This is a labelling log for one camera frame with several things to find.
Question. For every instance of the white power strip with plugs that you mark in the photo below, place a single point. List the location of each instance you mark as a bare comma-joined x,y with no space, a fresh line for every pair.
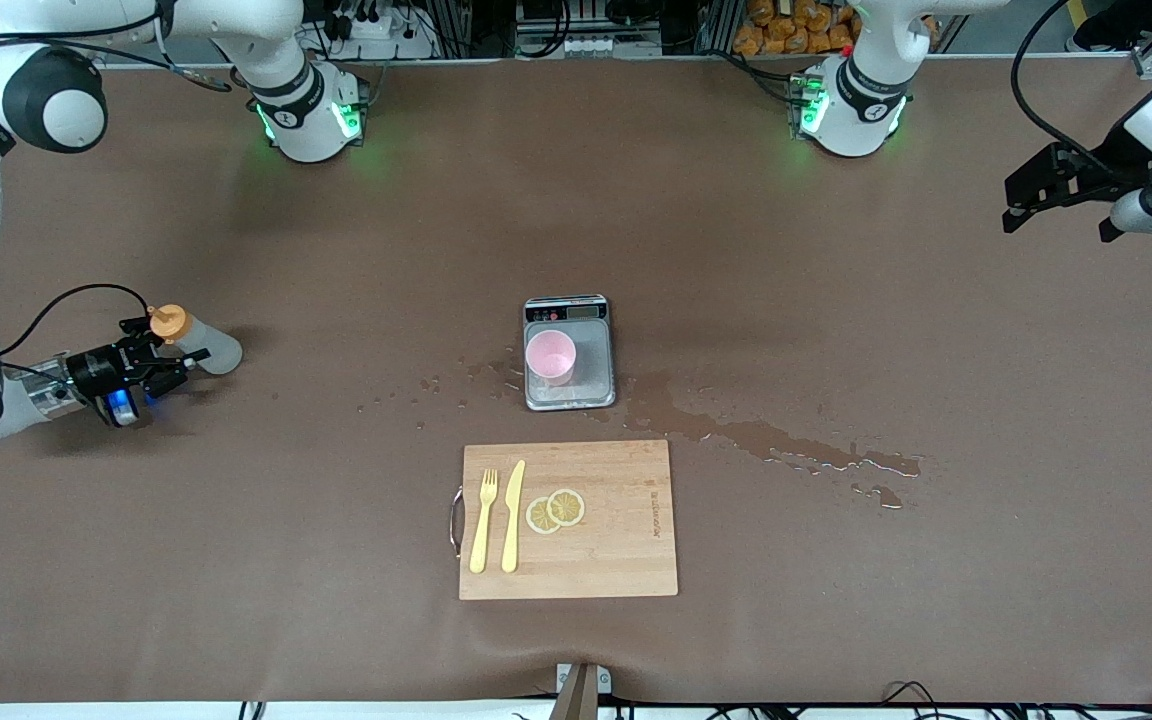
371,27

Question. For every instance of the clear sauce bottle orange cap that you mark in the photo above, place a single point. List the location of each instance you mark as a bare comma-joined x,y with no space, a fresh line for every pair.
211,348

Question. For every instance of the pink plastic cup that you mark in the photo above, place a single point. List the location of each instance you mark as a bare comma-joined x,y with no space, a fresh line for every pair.
549,355

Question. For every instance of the brown table cover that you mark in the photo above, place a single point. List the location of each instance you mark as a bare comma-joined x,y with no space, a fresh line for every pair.
236,550

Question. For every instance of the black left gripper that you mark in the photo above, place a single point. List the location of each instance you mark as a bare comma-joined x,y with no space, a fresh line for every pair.
1114,157

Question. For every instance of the silver digital kitchen scale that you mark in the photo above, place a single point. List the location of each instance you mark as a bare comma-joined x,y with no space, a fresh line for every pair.
591,370

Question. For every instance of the yellow plastic knife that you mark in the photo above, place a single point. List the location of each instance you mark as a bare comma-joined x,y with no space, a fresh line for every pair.
512,520

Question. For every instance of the yellow plastic fork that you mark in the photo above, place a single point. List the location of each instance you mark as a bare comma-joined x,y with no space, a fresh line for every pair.
481,530

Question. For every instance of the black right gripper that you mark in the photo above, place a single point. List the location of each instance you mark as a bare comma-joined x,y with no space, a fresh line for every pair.
96,368

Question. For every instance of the lemon slice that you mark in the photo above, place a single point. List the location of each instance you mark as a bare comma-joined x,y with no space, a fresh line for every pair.
536,517
566,507

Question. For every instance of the wooden cutting board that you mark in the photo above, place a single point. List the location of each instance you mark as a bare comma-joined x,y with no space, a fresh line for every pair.
606,560

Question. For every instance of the long white power strip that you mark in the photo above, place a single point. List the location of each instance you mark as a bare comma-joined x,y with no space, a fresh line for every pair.
586,45

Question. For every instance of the orange packaged snacks heap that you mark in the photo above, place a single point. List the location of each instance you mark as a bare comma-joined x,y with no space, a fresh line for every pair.
786,25

